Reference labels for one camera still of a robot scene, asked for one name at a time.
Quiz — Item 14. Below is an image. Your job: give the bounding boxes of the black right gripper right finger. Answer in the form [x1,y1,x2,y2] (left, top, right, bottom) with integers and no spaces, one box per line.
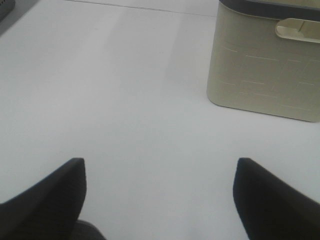
[232,158,320,240]

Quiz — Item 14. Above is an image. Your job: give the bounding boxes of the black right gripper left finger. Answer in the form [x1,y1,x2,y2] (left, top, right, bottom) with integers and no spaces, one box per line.
[0,158,105,240]

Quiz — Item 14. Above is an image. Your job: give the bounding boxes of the beige plastic basket grey rim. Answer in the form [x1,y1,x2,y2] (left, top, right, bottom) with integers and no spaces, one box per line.
[206,0,320,122]

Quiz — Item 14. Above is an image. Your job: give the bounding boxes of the grey perforated plastic basket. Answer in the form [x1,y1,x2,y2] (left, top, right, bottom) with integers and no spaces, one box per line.
[0,0,16,21]

